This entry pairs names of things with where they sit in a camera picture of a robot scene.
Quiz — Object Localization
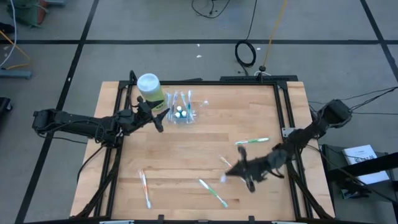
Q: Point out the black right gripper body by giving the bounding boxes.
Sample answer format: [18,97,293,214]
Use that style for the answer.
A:
[248,152,287,181]

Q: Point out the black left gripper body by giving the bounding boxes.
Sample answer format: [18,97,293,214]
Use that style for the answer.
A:
[123,107,155,133]

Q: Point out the blue and white toothbrush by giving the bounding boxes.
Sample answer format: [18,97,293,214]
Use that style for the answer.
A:
[186,90,193,121]

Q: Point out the green wipes canister white lid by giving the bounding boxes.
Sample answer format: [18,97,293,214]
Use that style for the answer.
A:
[136,73,166,112]

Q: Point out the clear acrylic organizer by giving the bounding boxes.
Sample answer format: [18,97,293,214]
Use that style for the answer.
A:
[164,90,200,125]

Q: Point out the black cart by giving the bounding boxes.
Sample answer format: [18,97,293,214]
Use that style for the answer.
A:
[320,144,398,200]

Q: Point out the white booklet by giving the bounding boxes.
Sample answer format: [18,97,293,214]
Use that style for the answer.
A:
[341,144,391,185]

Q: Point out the grey metal foot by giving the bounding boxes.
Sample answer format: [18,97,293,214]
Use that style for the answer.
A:
[0,68,33,80]

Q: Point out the black caster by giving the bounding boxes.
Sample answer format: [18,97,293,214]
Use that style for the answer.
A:
[0,96,13,114]

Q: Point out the green fabric bag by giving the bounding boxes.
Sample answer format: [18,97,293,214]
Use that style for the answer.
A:
[6,0,49,27]

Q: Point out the black aluminium table frame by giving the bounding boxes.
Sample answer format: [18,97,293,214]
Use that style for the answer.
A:
[70,70,336,224]

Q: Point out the black coiled cable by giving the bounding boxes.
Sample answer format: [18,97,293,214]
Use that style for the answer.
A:
[234,0,258,77]

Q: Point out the black floor cable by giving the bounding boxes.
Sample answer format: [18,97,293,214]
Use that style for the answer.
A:
[191,0,231,19]

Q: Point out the thin black cable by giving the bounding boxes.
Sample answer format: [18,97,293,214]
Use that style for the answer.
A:
[353,111,398,116]
[307,86,398,105]
[349,89,398,111]

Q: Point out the yellow cable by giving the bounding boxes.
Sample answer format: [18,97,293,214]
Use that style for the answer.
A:
[263,0,289,68]
[0,30,31,70]

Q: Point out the white cable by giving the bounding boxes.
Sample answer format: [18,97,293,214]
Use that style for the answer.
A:
[0,0,17,68]

